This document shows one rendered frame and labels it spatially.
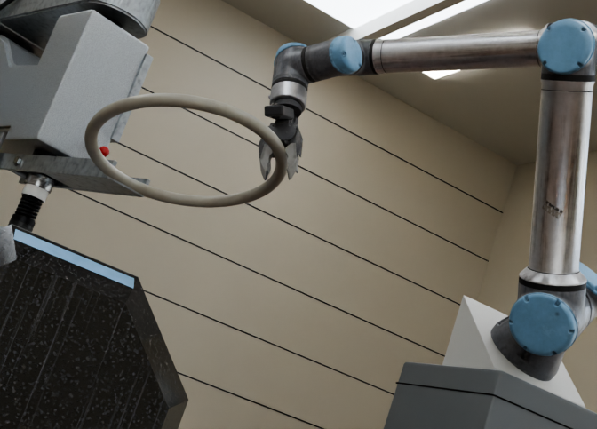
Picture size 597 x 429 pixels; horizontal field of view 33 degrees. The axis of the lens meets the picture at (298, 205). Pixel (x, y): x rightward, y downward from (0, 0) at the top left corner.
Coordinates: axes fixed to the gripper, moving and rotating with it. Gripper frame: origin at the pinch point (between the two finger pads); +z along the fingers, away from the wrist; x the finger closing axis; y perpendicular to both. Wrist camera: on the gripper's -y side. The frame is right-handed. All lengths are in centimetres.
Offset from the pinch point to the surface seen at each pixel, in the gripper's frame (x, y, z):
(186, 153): 215, 469, -306
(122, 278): 37.9, 9.4, 22.5
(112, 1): 59, 13, -68
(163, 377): 28, 22, 43
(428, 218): 33, 625, -327
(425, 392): -32, 42, 38
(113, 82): 60, 26, -48
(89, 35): 64, 14, -56
